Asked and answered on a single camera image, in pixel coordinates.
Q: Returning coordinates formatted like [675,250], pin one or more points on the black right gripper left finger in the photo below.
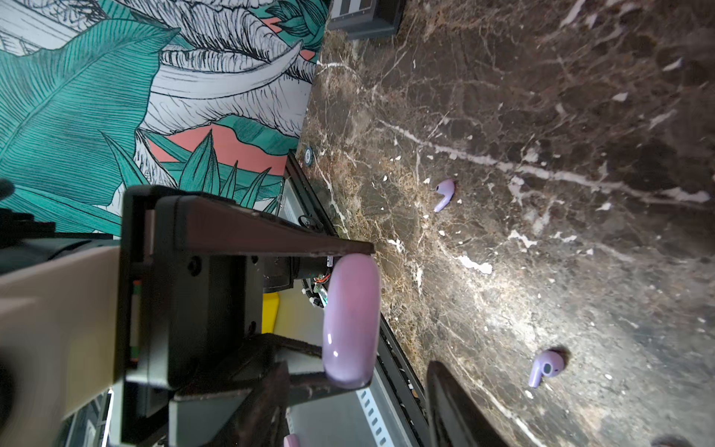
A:
[259,419]

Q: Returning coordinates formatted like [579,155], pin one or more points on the purple earbud charging case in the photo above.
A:
[351,322]

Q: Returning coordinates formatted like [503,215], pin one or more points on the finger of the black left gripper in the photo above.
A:
[212,396]
[199,225]

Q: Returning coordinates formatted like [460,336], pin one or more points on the purple earbud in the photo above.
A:
[446,189]
[548,363]

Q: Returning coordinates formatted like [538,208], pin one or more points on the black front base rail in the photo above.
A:
[388,413]

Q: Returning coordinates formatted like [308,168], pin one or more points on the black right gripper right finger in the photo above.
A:
[453,418]

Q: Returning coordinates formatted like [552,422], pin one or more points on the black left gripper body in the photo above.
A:
[189,295]

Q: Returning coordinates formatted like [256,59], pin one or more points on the black white chessboard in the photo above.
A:
[366,19]

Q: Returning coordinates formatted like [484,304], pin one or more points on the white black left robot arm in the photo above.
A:
[59,320]

